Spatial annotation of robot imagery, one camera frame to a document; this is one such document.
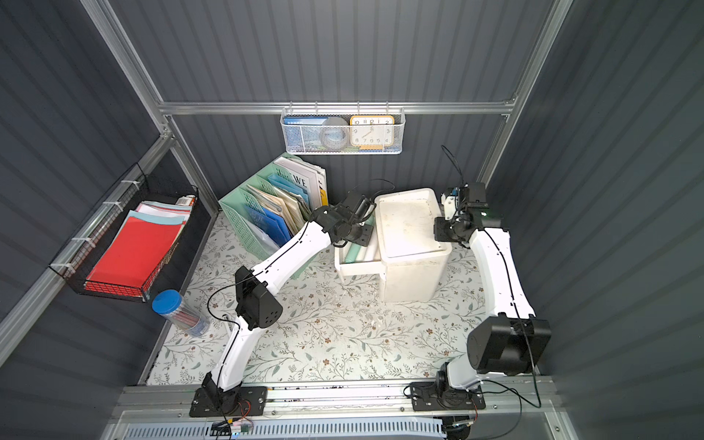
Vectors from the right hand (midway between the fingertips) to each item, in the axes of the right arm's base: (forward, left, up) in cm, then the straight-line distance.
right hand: (449, 230), depth 80 cm
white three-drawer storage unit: (-11, +11, -2) cm, 16 cm away
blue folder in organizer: (+7, +55, -4) cm, 56 cm away
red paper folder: (-12, +86, +4) cm, 87 cm away
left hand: (+4, +25, -6) cm, 26 cm away
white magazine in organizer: (+25, +44, +1) cm, 51 cm away
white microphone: (-2, +26, -9) cm, 27 cm away
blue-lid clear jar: (-22, +77, -5) cm, 80 cm away
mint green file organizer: (+7, +67, +2) cm, 67 cm away
